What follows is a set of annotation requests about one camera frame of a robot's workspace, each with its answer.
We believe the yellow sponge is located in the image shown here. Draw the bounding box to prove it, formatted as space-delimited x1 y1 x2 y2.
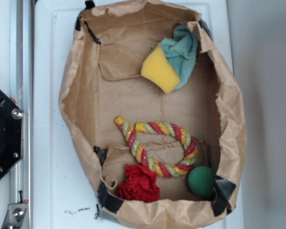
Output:
141 43 181 94

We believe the brown paper bag tray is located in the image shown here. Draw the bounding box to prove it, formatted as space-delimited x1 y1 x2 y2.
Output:
59 0 247 229

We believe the red crumpled tissue paper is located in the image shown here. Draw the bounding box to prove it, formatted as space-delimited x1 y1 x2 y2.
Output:
116 165 160 203

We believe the teal cloth rag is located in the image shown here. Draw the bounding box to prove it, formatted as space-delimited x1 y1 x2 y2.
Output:
160 24 199 90

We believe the green golf ball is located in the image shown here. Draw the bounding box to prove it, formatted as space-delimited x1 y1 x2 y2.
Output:
187 166 215 198

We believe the multicolour twisted rope toy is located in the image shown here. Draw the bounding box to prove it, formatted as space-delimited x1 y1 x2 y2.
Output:
114 116 198 178

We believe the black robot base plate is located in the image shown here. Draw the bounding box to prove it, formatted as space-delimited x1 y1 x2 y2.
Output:
0 89 23 180

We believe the aluminium rail frame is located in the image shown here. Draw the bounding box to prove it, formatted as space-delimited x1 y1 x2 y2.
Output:
10 0 35 229

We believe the metal corner bracket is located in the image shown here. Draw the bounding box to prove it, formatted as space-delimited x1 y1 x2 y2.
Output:
1 203 30 229

